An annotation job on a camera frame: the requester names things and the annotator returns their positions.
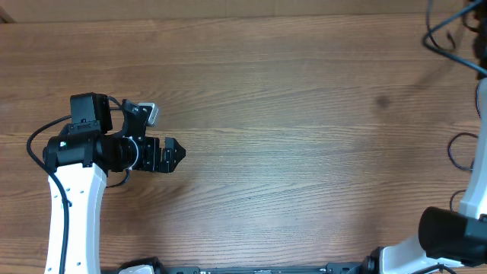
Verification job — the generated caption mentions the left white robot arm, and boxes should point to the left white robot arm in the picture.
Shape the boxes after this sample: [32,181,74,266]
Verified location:
[43,93,186,273]

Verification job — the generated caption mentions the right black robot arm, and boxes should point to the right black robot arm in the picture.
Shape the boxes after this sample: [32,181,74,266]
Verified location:
[322,0,486,274]

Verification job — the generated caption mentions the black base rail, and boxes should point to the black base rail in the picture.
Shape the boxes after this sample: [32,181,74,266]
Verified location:
[100,257,361,274]

